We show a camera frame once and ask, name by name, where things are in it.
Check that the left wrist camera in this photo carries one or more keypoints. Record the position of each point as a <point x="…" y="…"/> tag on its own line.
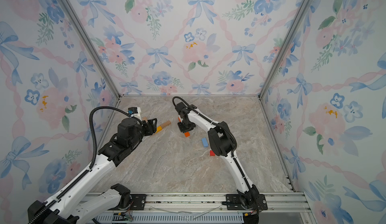
<point x="130" y="130"/>

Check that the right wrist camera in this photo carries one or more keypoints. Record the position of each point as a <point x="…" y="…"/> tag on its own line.
<point x="182" y="107"/>

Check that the plain wooden block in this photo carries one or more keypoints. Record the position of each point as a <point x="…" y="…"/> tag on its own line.
<point x="165" y="124"/>

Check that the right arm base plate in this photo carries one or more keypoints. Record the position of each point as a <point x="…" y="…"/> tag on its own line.
<point x="243" y="202"/>

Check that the aluminium corner post right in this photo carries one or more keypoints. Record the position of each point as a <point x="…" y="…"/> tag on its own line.
<point x="305" y="4"/>

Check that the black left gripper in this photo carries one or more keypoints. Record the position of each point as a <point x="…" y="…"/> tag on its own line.
<point x="151" y="127"/>

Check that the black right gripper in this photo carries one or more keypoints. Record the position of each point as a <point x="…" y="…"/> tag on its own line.
<point x="182" y="129"/>

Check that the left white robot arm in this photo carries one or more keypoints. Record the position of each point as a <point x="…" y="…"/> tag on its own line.
<point x="65" y="207"/>

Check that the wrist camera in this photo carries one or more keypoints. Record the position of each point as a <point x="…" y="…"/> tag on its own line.
<point x="130" y="130"/>
<point x="182" y="107"/>

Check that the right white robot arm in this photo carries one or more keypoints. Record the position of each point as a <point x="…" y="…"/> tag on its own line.
<point x="224" y="145"/>

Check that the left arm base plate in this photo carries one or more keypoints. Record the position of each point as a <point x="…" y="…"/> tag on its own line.
<point x="133" y="202"/>

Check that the aluminium corner post left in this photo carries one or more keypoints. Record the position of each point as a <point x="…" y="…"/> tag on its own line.
<point x="86" y="41"/>

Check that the light blue block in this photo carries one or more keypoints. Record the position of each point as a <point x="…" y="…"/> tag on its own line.
<point x="205" y="142"/>

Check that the aluminium corner post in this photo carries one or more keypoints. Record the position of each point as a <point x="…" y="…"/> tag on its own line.
<point x="86" y="41"/>
<point x="305" y="4"/>

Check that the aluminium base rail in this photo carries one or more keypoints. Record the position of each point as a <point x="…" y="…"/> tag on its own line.
<point x="207" y="208"/>

